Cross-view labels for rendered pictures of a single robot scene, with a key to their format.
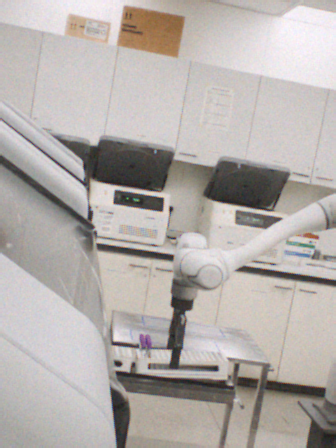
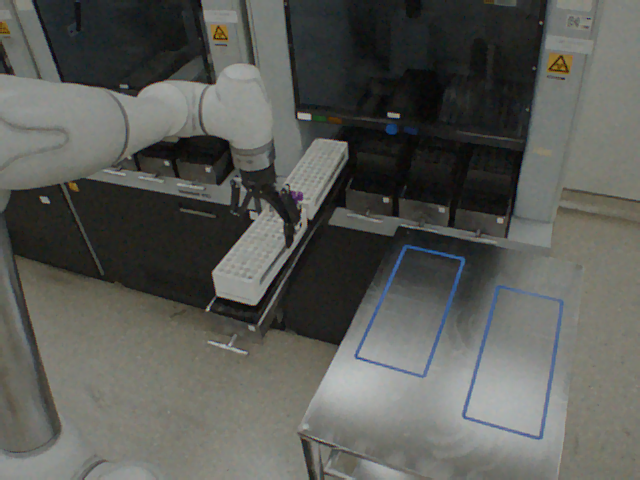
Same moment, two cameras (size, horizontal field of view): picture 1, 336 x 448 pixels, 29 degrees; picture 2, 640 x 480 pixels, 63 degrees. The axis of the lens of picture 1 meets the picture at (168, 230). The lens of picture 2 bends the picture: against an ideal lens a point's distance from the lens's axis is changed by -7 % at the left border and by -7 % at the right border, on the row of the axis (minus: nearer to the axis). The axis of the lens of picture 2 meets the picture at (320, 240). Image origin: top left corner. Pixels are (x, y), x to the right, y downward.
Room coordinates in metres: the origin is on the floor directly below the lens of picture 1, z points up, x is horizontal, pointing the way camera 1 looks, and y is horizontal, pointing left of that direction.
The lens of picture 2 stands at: (2.76, -0.84, 1.71)
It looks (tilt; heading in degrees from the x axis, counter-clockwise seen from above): 42 degrees down; 124
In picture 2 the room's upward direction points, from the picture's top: 6 degrees counter-clockwise
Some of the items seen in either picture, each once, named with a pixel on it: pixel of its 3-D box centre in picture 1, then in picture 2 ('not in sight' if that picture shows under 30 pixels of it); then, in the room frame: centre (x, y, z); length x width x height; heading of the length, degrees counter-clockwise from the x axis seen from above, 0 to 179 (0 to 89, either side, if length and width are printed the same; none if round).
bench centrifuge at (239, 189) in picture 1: (243, 207); not in sight; (4.81, -0.51, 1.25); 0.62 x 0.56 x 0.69; 8
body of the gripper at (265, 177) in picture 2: (180, 310); (258, 179); (2.11, -0.09, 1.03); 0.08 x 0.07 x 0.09; 9
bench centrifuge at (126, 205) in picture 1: (128, 188); not in sight; (4.68, 0.33, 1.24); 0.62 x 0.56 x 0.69; 9
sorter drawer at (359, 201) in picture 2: not in sight; (398, 140); (2.17, 0.54, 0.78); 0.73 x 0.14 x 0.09; 99
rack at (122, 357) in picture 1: (84, 356); (314, 177); (2.07, 0.20, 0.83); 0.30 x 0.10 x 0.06; 99
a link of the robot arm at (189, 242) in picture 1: (191, 257); (239, 104); (2.10, -0.09, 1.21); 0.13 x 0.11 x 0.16; 14
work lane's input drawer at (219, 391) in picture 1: (136, 378); (290, 234); (2.10, 0.02, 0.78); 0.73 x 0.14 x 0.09; 99
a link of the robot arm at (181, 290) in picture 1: (184, 288); (253, 150); (2.11, -0.09, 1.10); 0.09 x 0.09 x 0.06
